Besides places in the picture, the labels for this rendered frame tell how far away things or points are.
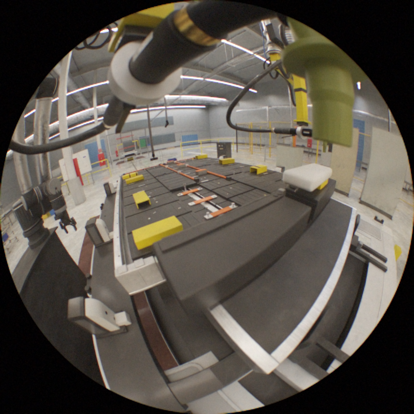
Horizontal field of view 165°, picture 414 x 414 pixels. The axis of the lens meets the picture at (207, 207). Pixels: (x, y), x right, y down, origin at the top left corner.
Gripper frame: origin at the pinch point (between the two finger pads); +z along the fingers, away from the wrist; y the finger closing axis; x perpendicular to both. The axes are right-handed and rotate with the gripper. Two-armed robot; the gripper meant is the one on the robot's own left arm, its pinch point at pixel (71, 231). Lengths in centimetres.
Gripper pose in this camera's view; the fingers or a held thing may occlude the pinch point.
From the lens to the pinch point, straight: 117.9
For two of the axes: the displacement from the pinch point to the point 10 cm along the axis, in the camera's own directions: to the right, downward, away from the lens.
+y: -9.1, 2.5, -3.2
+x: 4.0, 4.1, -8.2
